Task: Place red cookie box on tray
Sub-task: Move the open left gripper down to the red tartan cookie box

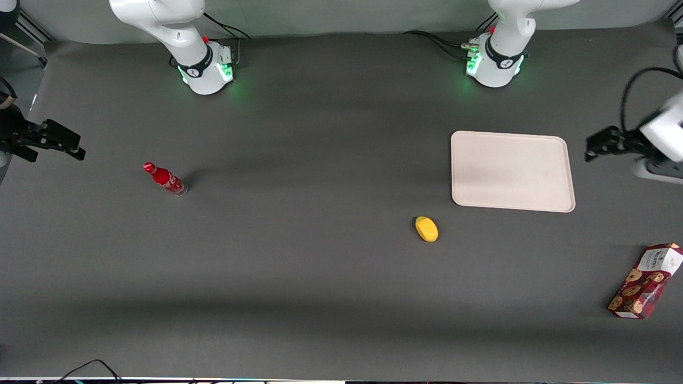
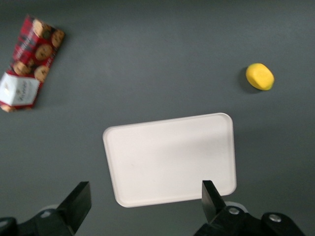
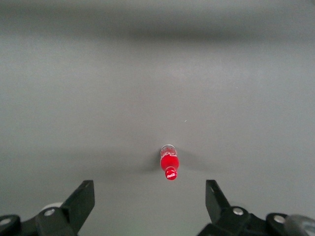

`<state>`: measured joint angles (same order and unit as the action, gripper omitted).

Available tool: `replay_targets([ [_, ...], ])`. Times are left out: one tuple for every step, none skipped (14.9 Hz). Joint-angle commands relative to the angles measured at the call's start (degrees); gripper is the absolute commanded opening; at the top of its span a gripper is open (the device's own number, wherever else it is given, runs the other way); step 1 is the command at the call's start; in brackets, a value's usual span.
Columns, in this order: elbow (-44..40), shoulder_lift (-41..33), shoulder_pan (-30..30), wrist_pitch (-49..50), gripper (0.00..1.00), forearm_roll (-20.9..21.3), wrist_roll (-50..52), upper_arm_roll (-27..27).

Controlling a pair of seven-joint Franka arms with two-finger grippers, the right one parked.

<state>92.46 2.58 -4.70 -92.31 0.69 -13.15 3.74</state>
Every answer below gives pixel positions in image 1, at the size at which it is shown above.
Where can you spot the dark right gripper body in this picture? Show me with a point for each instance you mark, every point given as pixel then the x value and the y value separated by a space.
pixel 17 133

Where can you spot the red cookie box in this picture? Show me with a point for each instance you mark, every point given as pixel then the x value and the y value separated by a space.
pixel 643 282

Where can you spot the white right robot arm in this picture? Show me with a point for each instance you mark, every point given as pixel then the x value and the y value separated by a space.
pixel 176 26

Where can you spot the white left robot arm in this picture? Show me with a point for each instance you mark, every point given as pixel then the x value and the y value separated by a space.
pixel 504 42

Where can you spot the beige plastic tray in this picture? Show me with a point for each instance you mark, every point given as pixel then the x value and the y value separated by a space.
pixel 512 170

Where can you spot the red cola bottle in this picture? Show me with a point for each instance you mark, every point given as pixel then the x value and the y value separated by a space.
pixel 164 178

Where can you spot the yellow mango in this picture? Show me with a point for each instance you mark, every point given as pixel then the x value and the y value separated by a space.
pixel 427 229

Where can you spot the aluminium frame bar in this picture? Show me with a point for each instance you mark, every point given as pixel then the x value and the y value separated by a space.
pixel 32 29

